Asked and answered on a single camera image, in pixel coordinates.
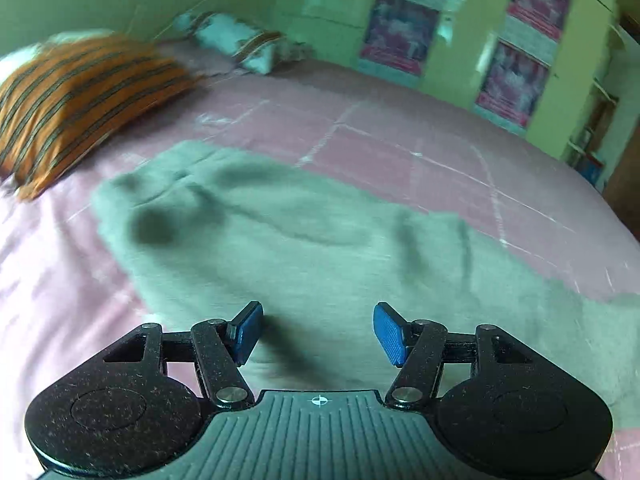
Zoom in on corner shelves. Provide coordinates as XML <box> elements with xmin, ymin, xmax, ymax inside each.
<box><xmin>562</xmin><ymin>72</ymin><xmax>620</xmax><ymax>186</ymax></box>

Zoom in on grey pants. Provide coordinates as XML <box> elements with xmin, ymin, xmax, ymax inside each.
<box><xmin>91</xmin><ymin>140</ymin><xmax>640</xmax><ymax>431</ymax></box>

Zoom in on pale green wardrobe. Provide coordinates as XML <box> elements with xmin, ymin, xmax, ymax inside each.
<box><xmin>270</xmin><ymin>0</ymin><xmax>623</xmax><ymax>161</ymax></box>

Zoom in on purple wall poster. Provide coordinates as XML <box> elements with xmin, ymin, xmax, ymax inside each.
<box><xmin>504</xmin><ymin>0</ymin><xmax>574</xmax><ymax>42</ymax></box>
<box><xmin>474</xmin><ymin>40</ymin><xmax>552</xmax><ymax>129</ymax></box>
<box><xmin>359</xmin><ymin>0</ymin><xmax>442</xmax><ymax>77</ymax></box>

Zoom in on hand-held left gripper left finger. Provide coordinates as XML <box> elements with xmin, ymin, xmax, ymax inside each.
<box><xmin>102</xmin><ymin>301</ymin><xmax>264</xmax><ymax>407</ymax></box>

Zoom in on pink flat pillow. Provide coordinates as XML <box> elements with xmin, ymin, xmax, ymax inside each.
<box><xmin>159</xmin><ymin>39</ymin><xmax>237</xmax><ymax>77</ymax></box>

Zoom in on white patterned pillow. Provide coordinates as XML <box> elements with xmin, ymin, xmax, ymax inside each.
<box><xmin>0</xmin><ymin>29</ymin><xmax>116</xmax><ymax>78</ymax></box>
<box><xmin>172</xmin><ymin>10</ymin><xmax>289</xmax><ymax>76</ymax></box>

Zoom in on bed with pink checked sheet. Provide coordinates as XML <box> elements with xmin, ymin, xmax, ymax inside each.
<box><xmin>0</xmin><ymin>42</ymin><xmax>640</xmax><ymax>480</ymax></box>

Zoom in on orange striped pillow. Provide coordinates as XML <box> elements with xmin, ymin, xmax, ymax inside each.
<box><xmin>0</xmin><ymin>32</ymin><xmax>202</xmax><ymax>202</ymax></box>

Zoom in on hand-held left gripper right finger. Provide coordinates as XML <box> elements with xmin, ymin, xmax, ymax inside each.
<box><xmin>372</xmin><ymin>302</ymin><xmax>538</xmax><ymax>409</ymax></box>

